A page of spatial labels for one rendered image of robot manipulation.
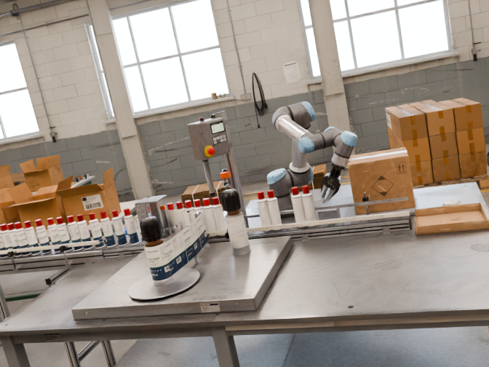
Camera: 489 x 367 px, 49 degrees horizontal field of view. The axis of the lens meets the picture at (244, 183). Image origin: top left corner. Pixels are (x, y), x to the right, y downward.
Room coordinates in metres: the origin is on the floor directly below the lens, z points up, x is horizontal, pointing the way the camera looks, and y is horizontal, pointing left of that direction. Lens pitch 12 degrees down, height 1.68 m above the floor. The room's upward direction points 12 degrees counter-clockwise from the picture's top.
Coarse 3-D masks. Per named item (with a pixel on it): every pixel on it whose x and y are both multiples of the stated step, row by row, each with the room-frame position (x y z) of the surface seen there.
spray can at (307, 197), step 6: (306, 186) 2.53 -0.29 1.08; (306, 192) 2.53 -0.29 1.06; (306, 198) 2.52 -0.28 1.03; (312, 198) 2.54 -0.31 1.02; (306, 204) 2.52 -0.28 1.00; (312, 204) 2.53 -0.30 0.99; (306, 210) 2.53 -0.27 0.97; (312, 210) 2.52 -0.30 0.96; (306, 216) 2.53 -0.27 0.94; (312, 216) 2.52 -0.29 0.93
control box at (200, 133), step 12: (204, 120) 2.79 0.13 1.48; (216, 120) 2.76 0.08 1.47; (192, 132) 2.74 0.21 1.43; (204, 132) 2.71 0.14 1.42; (192, 144) 2.76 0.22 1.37; (204, 144) 2.70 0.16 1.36; (216, 144) 2.74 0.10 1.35; (228, 144) 2.79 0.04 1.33; (204, 156) 2.70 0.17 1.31; (216, 156) 2.74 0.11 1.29
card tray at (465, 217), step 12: (468, 204) 2.43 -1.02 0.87; (480, 204) 2.40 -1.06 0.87; (420, 216) 2.49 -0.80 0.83; (432, 216) 2.45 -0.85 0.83; (444, 216) 2.42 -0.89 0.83; (456, 216) 2.39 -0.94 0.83; (468, 216) 2.35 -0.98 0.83; (480, 216) 2.32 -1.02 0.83; (420, 228) 2.26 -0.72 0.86; (432, 228) 2.24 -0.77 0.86; (444, 228) 2.23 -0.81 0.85; (456, 228) 2.21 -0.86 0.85; (468, 228) 2.19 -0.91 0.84; (480, 228) 2.18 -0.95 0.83
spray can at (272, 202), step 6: (270, 192) 2.59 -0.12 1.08; (270, 198) 2.59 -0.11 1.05; (276, 198) 2.59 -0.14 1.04; (270, 204) 2.58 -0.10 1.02; (276, 204) 2.58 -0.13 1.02; (270, 210) 2.59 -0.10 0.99; (276, 210) 2.58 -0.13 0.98; (270, 216) 2.60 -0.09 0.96; (276, 216) 2.58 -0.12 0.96; (276, 222) 2.58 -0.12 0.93
